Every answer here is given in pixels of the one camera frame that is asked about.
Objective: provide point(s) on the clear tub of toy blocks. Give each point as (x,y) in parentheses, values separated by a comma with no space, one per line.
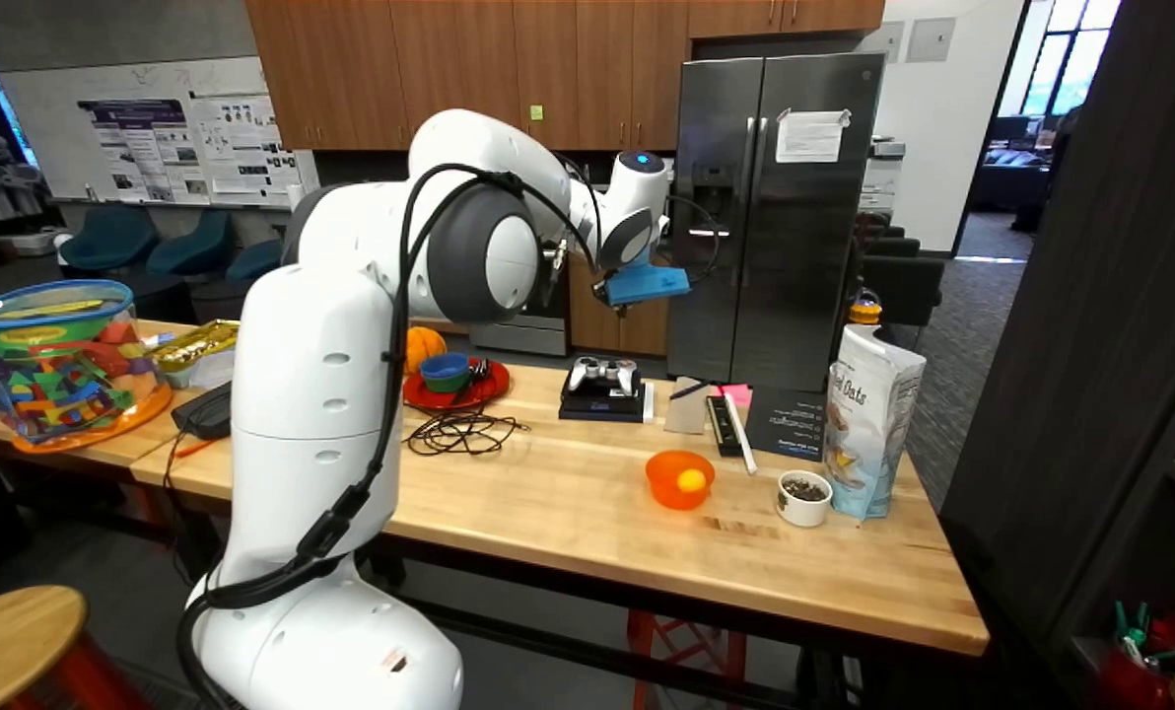
(74,363)

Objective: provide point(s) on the black refrigerator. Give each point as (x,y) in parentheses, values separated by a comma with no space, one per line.
(765,181)

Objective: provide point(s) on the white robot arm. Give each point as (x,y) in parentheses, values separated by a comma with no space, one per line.
(286,620)

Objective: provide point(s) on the silver gamepad controller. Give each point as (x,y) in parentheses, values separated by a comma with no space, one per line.
(600,377)

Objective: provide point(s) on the orange bowl with yellow ball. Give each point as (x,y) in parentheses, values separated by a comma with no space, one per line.
(681,480)

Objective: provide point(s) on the wooden stool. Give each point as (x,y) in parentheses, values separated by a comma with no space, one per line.
(49,661)

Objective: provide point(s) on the foil tray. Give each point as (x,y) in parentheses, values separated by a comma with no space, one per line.
(200,357)

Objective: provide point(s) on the wall poster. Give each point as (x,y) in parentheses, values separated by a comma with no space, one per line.
(159,134)

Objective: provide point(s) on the red plate with bowls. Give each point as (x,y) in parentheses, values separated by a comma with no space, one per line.
(455,382)

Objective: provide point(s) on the white milk carton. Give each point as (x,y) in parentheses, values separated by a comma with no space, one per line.
(873,392)

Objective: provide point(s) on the small white cup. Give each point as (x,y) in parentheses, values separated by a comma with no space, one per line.
(802,497)

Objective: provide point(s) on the pink handled tool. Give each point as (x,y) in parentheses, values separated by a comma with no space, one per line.
(738,432)

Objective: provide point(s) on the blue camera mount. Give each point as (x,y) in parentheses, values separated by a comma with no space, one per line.
(646,282)

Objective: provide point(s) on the black gamepad box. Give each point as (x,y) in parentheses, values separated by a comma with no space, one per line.
(606,399)

